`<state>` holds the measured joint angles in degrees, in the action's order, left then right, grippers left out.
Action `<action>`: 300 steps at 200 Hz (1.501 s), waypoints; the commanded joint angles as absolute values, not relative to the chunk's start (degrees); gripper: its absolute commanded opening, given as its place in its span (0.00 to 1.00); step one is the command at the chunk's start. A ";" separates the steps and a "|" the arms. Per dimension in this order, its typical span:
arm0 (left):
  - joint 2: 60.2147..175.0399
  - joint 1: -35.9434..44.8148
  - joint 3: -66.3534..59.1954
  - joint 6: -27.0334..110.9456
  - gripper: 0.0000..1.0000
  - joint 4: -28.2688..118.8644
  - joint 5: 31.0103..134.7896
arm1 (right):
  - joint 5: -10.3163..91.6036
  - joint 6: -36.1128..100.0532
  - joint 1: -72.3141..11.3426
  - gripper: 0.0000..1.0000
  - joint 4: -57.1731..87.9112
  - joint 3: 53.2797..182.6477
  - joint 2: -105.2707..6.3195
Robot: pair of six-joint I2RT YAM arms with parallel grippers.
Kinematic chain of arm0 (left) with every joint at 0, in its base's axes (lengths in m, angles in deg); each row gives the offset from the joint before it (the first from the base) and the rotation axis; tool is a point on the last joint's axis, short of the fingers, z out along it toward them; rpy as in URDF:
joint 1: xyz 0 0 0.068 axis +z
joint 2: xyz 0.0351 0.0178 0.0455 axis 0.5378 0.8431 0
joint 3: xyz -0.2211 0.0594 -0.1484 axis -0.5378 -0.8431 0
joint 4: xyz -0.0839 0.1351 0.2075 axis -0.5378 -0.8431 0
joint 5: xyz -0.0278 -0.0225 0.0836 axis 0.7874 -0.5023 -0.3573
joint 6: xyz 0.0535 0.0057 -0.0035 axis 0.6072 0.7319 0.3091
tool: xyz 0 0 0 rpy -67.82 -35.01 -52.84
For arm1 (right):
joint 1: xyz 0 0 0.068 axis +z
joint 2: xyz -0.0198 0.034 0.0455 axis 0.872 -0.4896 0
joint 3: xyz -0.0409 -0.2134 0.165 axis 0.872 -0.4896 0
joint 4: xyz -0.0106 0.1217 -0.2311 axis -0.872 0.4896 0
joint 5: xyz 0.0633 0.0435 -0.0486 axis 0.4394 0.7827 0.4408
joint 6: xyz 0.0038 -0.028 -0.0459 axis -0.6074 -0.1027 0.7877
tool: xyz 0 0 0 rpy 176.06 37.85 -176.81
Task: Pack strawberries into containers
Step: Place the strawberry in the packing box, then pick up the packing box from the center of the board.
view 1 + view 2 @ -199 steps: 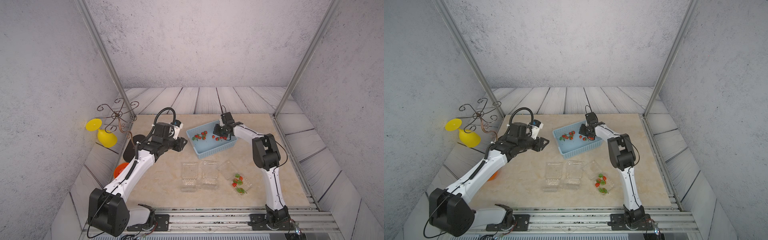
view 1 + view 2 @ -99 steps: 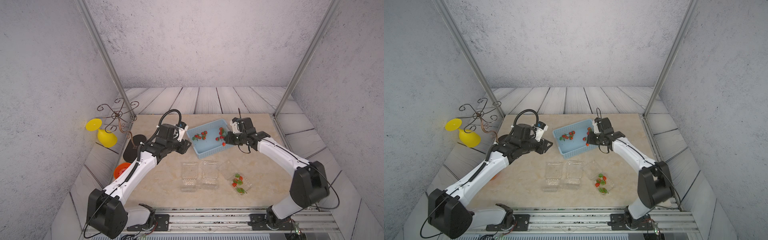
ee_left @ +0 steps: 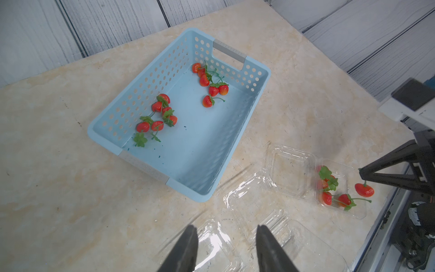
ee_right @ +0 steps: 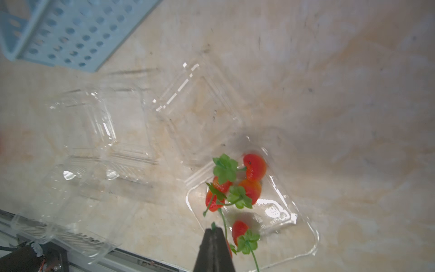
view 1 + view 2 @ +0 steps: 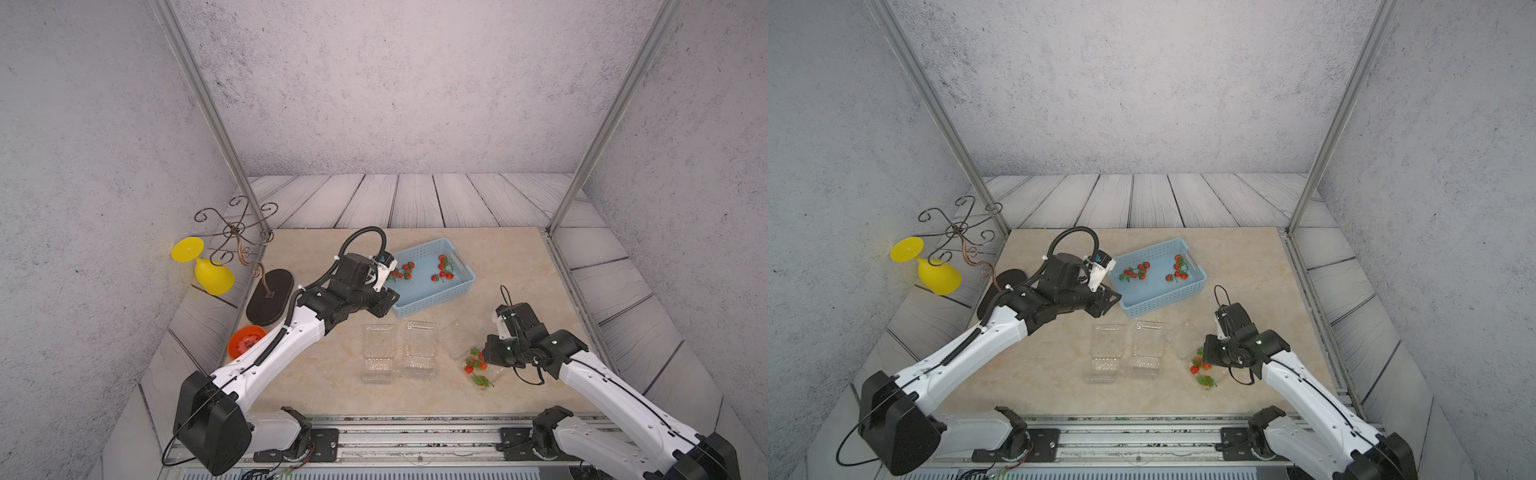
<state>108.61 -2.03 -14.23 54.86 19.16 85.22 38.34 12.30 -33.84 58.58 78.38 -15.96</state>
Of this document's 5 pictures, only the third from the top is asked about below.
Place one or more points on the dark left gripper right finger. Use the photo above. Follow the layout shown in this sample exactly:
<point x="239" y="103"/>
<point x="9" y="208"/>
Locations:
<point x="271" y="256"/>

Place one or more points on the single red strawberry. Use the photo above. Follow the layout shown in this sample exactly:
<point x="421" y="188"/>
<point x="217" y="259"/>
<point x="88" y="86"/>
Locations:
<point x="364" y="190"/>

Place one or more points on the strawberry cluster in basket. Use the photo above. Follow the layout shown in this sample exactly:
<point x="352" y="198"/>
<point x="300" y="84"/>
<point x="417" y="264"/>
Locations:
<point x="162" y="116"/>
<point x="211" y="79"/>

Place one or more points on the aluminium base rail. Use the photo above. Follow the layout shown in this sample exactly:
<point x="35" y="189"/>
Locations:
<point x="394" y="243"/>

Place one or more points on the clear clamshell container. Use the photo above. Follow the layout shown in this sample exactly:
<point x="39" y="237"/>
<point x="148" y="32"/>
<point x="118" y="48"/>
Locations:
<point x="293" y="173"/>
<point x="253" y="203"/>
<point x="216" y="252"/>

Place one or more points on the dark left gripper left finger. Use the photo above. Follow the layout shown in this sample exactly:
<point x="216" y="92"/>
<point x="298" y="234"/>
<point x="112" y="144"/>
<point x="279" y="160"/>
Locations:
<point x="183" y="256"/>

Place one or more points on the strawberry cluster right in basket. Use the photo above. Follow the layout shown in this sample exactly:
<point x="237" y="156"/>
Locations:
<point x="211" y="79"/>

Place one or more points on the light blue perforated basket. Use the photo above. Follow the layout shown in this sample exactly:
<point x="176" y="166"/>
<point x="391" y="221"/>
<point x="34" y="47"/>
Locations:
<point x="193" y="155"/>

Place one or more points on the strawberry cluster left in basket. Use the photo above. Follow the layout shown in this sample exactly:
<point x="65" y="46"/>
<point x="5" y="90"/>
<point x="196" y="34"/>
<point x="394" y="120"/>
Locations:
<point x="162" y="116"/>

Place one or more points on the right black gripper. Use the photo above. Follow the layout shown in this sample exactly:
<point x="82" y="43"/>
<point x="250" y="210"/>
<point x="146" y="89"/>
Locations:
<point x="425" y="142"/>

